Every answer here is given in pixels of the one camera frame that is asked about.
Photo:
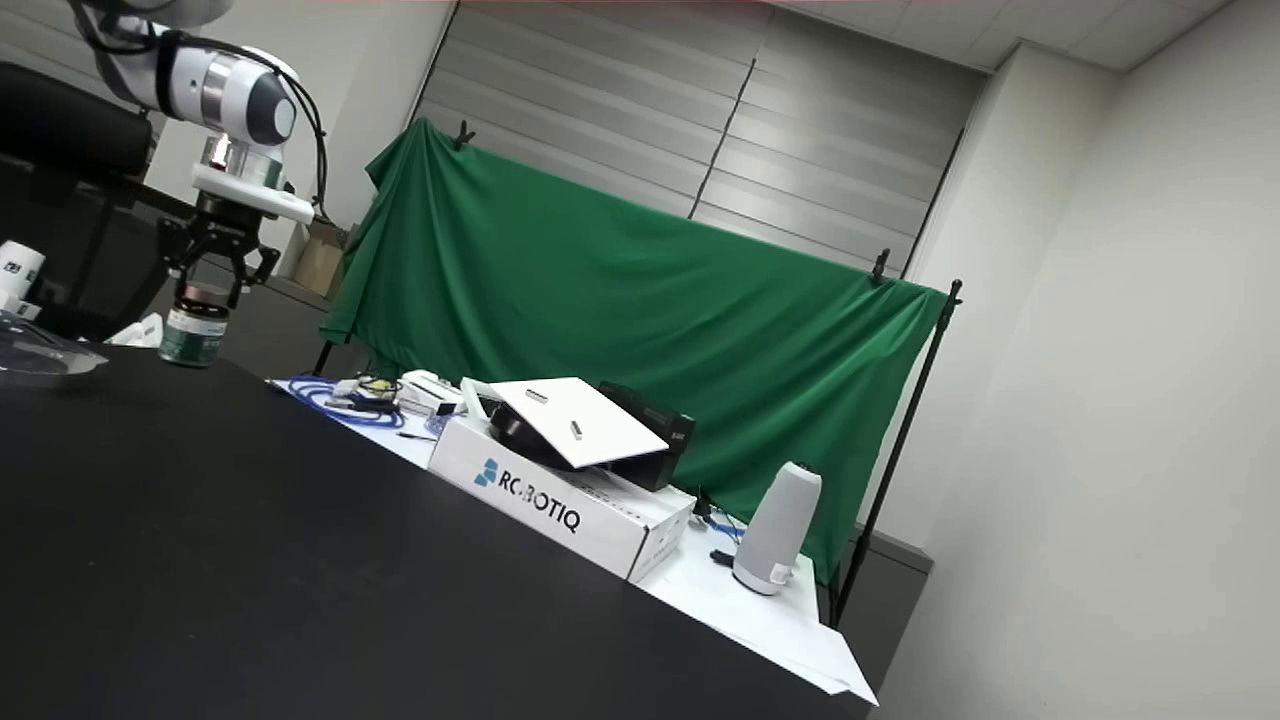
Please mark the black backdrop stand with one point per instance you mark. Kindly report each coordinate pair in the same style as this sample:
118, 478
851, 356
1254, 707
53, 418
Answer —
902, 442

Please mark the white rounded object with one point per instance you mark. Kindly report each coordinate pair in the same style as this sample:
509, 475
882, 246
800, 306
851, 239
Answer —
19, 272

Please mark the white paper sheet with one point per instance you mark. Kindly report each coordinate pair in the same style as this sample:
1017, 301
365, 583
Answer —
138, 333

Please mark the white Robotiq cardboard box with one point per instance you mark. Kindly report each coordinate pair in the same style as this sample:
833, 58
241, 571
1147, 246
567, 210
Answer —
561, 503

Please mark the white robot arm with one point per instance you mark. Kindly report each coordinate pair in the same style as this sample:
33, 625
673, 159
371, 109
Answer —
235, 95

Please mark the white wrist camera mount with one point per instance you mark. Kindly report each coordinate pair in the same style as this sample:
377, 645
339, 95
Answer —
253, 192

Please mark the white table board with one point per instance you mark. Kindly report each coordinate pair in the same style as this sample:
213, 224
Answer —
746, 612

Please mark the green backdrop cloth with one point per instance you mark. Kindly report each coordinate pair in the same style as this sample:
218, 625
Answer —
603, 293

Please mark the brown cardboard box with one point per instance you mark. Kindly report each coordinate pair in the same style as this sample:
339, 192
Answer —
318, 262

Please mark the bottle with grey cap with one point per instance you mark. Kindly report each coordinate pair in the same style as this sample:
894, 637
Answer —
197, 337

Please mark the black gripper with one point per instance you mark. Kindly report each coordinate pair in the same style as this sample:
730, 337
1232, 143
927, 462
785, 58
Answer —
223, 246

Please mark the small white packages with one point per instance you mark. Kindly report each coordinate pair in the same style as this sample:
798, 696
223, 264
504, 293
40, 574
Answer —
427, 394

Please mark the white tapered device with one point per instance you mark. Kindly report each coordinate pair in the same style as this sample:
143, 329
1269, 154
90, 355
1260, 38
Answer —
781, 524

